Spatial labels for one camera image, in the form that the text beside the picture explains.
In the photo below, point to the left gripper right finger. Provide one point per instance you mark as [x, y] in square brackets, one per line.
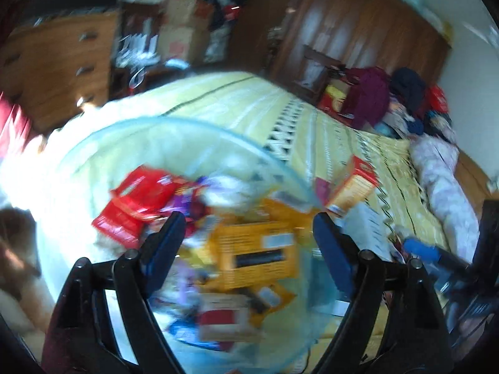
[339, 252]

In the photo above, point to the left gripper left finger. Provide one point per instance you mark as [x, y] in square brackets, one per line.
[159, 251]

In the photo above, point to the large red snack bag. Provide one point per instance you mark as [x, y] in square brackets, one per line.
[138, 200]

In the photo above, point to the white printed box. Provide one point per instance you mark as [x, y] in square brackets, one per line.
[365, 227]

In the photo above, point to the orange red tea box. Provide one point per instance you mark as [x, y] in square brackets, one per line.
[355, 182]

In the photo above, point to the white pink quilt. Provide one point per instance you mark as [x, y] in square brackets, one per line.
[435, 161]

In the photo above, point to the yellow patterned bedspread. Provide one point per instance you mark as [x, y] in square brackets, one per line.
[242, 132]

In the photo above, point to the orange printed snack bag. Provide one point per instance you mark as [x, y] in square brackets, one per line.
[250, 254]

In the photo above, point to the clear plastic basin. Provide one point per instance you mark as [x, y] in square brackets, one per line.
[102, 322]

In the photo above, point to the wooden headboard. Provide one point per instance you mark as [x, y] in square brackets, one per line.
[473, 181]

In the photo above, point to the person in red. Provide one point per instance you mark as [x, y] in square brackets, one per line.
[21, 283]

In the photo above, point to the purple jacket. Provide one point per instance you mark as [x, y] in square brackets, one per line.
[368, 96]

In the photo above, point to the wooden chair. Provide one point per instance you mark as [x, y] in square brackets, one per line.
[318, 69]

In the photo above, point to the white wifi router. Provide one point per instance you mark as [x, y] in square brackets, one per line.
[137, 50]

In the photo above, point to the wooden drawer dresser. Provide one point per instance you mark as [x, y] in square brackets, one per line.
[54, 69]

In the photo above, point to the stacked cardboard boxes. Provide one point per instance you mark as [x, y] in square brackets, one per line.
[184, 32]

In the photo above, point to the brown wooden wardrobe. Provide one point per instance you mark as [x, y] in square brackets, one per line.
[270, 37]

